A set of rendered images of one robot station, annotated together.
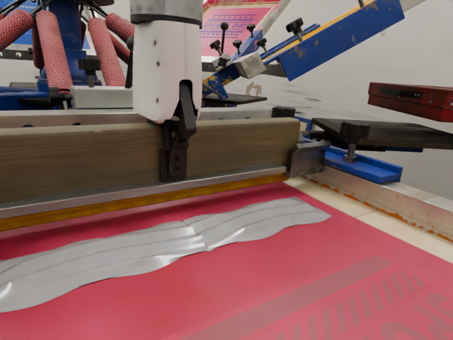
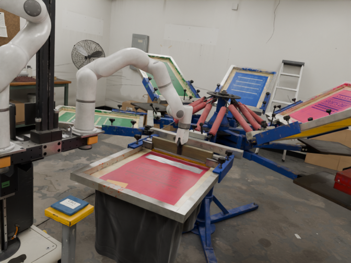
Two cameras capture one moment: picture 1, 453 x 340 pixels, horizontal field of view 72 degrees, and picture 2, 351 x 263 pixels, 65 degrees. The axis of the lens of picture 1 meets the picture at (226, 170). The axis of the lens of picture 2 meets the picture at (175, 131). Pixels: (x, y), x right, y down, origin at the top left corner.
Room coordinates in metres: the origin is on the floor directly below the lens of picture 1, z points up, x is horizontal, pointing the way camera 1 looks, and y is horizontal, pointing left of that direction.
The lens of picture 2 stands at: (-0.59, -1.24, 1.58)
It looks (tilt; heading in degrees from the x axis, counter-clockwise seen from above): 15 degrees down; 56
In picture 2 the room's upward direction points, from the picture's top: 8 degrees clockwise
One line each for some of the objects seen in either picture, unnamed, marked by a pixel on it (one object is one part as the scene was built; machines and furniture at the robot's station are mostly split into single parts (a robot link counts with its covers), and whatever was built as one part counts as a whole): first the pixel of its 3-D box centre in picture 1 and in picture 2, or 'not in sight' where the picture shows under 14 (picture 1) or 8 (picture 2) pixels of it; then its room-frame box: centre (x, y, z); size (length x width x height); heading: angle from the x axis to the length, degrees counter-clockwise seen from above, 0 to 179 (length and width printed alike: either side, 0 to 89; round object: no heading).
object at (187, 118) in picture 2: not in sight; (179, 112); (0.33, 0.09, 1.25); 0.15 x 0.10 x 0.11; 170
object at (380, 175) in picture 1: (308, 162); (223, 167); (0.53, -0.14, 0.97); 0.30 x 0.05 x 0.07; 33
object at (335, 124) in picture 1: (266, 134); (279, 167); (1.10, -0.14, 0.91); 1.34 x 0.40 x 0.08; 93
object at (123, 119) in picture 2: not in sight; (115, 111); (0.26, 0.94, 1.05); 1.08 x 0.61 x 0.23; 153
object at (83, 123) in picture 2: not in sight; (83, 115); (-0.21, 0.18, 1.21); 0.16 x 0.13 x 0.15; 117
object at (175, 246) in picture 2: not in sight; (187, 222); (0.25, -0.25, 0.74); 0.46 x 0.04 x 0.42; 33
